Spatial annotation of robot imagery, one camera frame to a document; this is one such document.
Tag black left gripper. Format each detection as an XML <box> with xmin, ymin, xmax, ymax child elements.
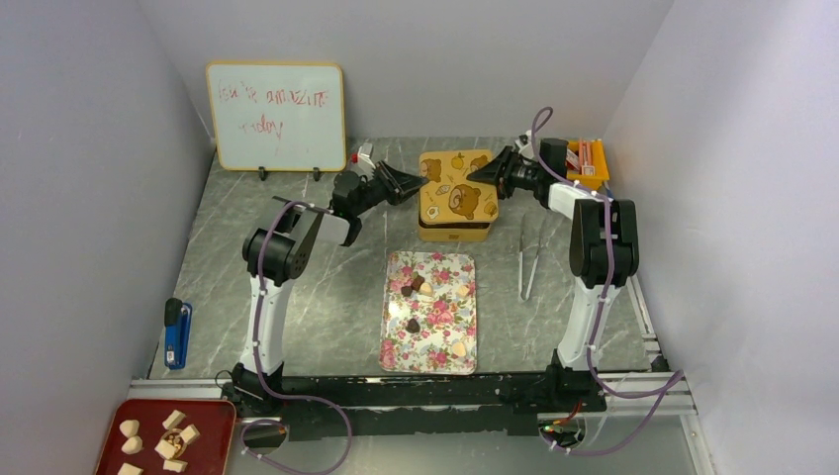
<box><xmin>352</xmin><ymin>160</ymin><xmax>428</xmax><ymax>216</ymax></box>

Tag silver tin lid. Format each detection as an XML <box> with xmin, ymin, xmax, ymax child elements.
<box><xmin>419</xmin><ymin>149</ymin><xmax>499</xmax><ymax>227</ymax></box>

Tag gold chocolate tin box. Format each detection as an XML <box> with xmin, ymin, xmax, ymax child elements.
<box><xmin>418</xmin><ymin>219</ymin><xmax>492</xmax><ymax>242</ymax></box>

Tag metal tongs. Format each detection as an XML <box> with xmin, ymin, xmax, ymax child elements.
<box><xmin>517</xmin><ymin>211</ymin><xmax>550</xmax><ymax>303</ymax></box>

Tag floral rectangular tray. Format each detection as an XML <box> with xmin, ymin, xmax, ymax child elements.
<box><xmin>379</xmin><ymin>250</ymin><xmax>478</xmax><ymax>376</ymax></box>

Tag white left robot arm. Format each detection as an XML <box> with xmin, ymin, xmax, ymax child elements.
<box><xmin>232</xmin><ymin>161</ymin><xmax>429</xmax><ymax>416</ymax></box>

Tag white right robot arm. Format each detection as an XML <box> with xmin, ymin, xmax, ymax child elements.
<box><xmin>467</xmin><ymin>139</ymin><xmax>640</xmax><ymax>396</ymax></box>

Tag dark rectangular chocolate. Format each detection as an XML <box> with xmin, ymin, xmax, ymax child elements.
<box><xmin>411</xmin><ymin>275</ymin><xmax>425</xmax><ymax>292</ymax></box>

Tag white heart chocolate bottom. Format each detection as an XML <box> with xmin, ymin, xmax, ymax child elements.
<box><xmin>450</xmin><ymin>341</ymin><xmax>467</xmax><ymax>358</ymax></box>

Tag orange parts bin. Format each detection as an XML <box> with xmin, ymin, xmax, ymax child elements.
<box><xmin>566</xmin><ymin>139</ymin><xmax>609</xmax><ymax>190</ymax></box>

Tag whiteboard with red writing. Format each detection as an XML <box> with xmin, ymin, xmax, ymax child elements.
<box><xmin>205</xmin><ymin>61</ymin><xmax>347</xmax><ymax>172</ymax></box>

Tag blue black stapler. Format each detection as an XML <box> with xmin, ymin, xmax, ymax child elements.
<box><xmin>163</xmin><ymin>297</ymin><xmax>193</xmax><ymax>370</ymax></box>

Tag red tray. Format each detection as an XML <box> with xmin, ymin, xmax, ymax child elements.
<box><xmin>95</xmin><ymin>399</ymin><xmax>236</xmax><ymax>474</ymax></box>

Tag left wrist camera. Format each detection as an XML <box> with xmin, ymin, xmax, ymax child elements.
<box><xmin>349</xmin><ymin>142</ymin><xmax>375</xmax><ymax>176</ymax></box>

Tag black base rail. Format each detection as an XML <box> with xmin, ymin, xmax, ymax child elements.
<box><xmin>220</xmin><ymin>364</ymin><xmax>606</xmax><ymax>441</ymax></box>

